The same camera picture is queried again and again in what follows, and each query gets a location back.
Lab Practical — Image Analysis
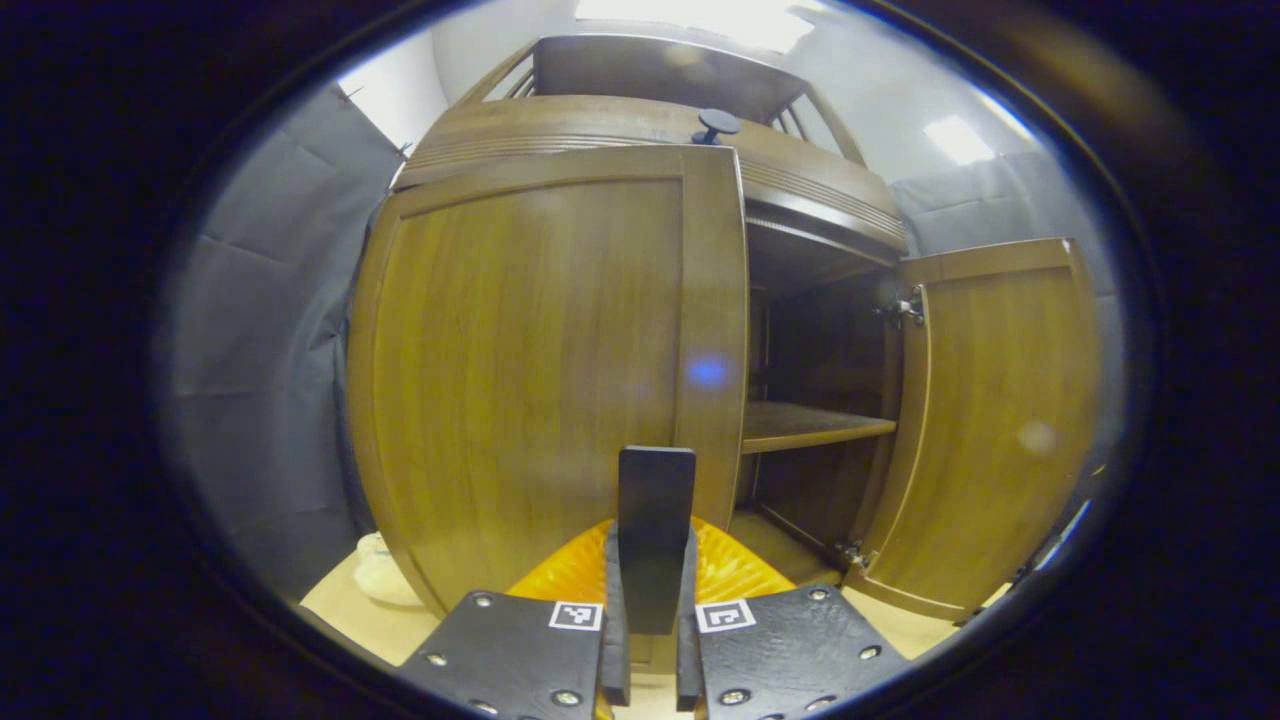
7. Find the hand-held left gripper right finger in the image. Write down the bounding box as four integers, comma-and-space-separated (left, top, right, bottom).
675, 515, 909, 720

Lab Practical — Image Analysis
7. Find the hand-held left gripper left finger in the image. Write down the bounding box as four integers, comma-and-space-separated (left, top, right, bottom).
398, 517, 633, 720

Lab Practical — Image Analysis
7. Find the black door handle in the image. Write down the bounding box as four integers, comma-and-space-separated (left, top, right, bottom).
617, 446, 697, 636

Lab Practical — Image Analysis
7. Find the wooden cabinet door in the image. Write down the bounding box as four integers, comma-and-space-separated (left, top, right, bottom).
347, 145, 749, 673
845, 238, 1103, 623

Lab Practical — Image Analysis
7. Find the wooden double-door shoe cabinet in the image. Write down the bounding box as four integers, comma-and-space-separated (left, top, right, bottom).
390, 35, 911, 591

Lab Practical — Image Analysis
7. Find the cream soft object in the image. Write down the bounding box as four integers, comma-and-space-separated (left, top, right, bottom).
355, 532, 427, 609

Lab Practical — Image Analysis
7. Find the wooden inner shelf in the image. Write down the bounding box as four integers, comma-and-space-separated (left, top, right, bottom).
742, 402, 898, 456

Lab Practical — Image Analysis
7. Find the black backdrop cloth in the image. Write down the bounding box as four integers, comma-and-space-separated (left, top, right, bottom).
160, 85, 1126, 601

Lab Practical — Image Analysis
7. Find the round black drawer knob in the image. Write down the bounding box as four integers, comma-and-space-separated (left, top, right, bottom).
692, 108, 742, 147

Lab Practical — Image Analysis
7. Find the small ceiling light panel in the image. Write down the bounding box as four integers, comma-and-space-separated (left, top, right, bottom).
922, 115, 997, 167

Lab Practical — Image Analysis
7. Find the large ceiling light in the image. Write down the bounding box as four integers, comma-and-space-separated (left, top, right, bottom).
575, 0, 816, 54

